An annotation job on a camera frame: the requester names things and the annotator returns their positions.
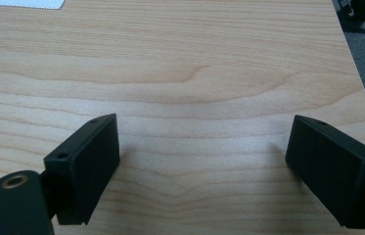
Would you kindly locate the black metal stand base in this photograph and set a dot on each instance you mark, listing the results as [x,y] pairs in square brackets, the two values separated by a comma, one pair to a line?
[362,9]

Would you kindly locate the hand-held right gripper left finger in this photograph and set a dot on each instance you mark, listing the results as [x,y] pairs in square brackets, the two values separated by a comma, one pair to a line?
[83,169]

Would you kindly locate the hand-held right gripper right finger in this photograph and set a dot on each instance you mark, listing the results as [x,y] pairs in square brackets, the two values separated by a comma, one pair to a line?
[336,173]

